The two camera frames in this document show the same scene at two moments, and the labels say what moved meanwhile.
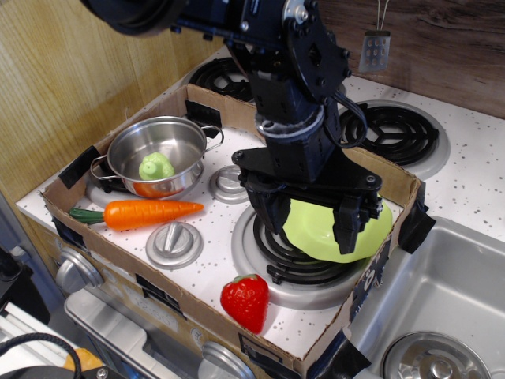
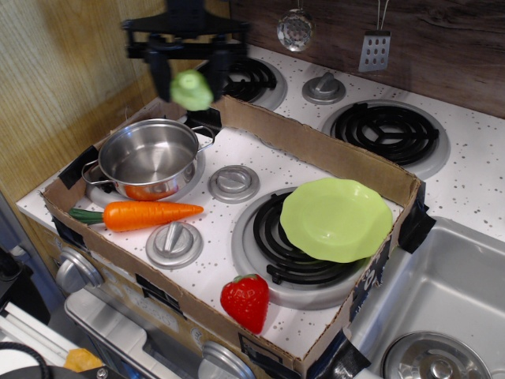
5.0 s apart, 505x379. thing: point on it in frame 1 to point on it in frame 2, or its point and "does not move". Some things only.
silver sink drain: x=427 y=354 does not move
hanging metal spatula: x=375 y=51 does not move
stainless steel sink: x=452 y=283 does not move
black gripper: x=316 y=172 to x=186 y=30
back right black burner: x=401 y=131 does not move
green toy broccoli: x=155 y=166 to x=190 y=91
